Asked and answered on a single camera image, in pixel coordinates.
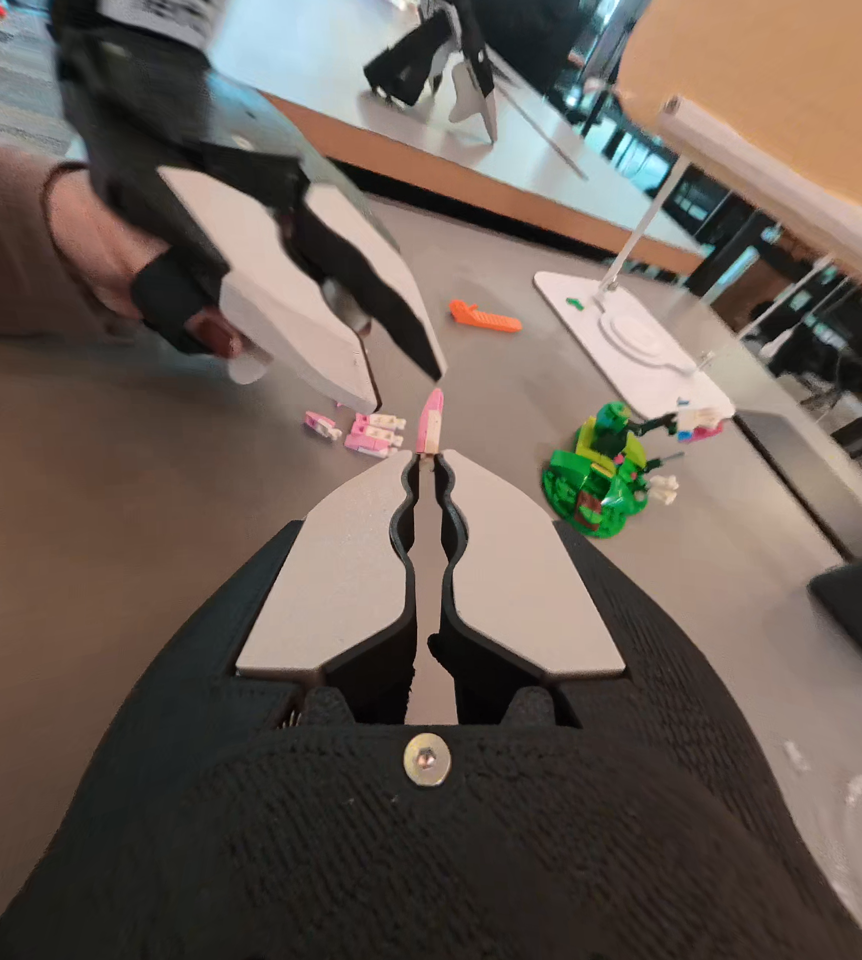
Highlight white desk stand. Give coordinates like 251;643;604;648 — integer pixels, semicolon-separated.
534;93;862;421

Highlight orange brick separator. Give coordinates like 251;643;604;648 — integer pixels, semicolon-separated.
449;300;523;333

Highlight lego flower model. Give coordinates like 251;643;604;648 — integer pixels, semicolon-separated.
542;401;724;540

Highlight tan board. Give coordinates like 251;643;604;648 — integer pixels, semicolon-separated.
614;0;862;320

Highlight light wood background table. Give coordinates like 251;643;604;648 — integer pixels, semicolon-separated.
206;0;705;277

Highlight person's left hand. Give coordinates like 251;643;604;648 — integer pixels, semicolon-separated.
47;168;250;360

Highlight black and white tabletop object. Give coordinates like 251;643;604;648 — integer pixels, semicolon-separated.
363;0;499;144

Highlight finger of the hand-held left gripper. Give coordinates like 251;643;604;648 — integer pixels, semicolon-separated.
155;167;382;414
290;182;448;382

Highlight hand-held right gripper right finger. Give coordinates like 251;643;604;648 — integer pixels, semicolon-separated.
428;448;627;726

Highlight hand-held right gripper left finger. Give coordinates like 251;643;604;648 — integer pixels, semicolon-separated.
236;450;418;725

